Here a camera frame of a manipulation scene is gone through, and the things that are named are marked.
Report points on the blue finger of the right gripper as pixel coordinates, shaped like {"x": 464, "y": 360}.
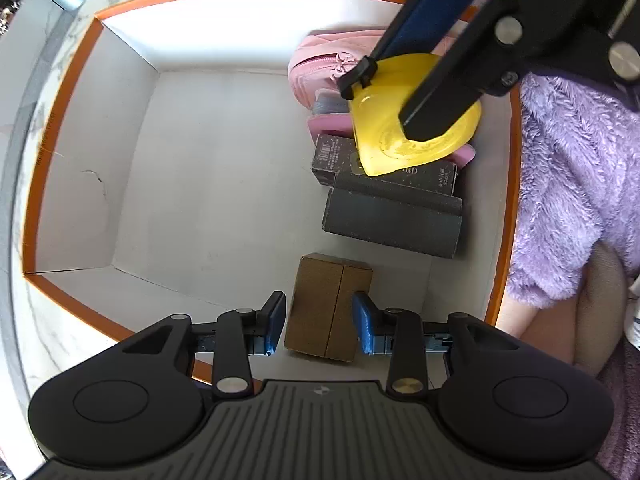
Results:
{"x": 418, "y": 27}
{"x": 460, "y": 75}

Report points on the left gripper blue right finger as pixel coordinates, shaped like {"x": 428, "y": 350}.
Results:
{"x": 370, "y": 323}

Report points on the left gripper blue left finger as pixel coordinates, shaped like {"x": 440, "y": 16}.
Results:
{"x": 269, "y": 323}

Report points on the brown cardboard box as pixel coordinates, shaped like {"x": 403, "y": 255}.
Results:
{"x": 320, "y": 317}

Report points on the dark grey flat box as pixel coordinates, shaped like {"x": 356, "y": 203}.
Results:
{"x": 394, "y": 215}

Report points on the purple fuzzy sleeve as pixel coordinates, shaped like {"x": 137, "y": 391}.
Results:
{"x": 573, "y": 282}

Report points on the pink pouch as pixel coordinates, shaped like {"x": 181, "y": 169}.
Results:
{"x": 322, "y": 58}

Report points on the dark printed box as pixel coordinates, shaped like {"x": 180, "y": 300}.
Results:
{"x": 336, "y": 155}

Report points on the orange storage box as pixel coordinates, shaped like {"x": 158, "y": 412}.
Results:
{"x": 167, "y": 171}

